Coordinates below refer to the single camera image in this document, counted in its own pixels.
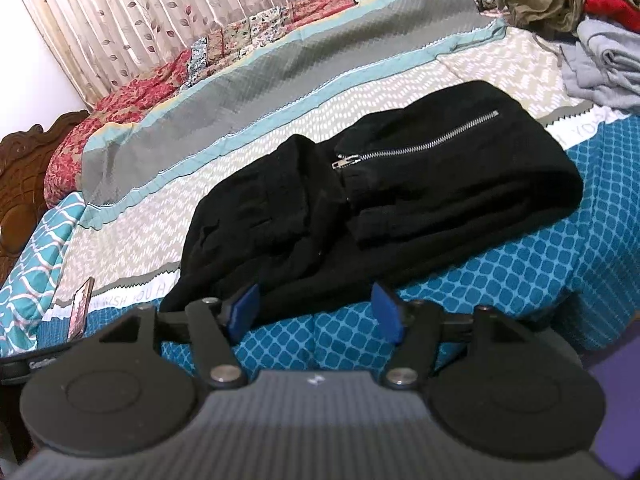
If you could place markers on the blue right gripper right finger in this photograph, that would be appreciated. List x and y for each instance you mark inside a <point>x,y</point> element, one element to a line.
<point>388,310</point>

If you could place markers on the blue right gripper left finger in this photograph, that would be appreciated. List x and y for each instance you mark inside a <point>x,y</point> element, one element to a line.
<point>239,311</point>

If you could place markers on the black pants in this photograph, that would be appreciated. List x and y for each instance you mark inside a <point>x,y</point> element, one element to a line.
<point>394,198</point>

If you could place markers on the teal patterned pillow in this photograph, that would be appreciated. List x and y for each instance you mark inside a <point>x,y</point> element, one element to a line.
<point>27,292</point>

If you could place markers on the smartphone on bed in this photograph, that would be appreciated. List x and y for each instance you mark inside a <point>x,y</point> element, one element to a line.
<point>79,312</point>

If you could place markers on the carved wooden headboard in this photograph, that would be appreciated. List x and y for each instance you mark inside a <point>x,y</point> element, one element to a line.
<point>25,157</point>

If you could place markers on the patterned bedsheet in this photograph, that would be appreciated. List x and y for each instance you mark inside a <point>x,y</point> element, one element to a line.
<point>142,183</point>

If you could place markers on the red floral quilt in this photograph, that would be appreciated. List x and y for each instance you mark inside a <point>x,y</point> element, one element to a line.
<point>209,54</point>

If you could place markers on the grey sweatshirt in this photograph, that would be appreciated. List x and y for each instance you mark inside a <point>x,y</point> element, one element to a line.
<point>602,65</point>

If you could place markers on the red garment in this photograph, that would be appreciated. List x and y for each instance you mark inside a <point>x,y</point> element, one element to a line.
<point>619,11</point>

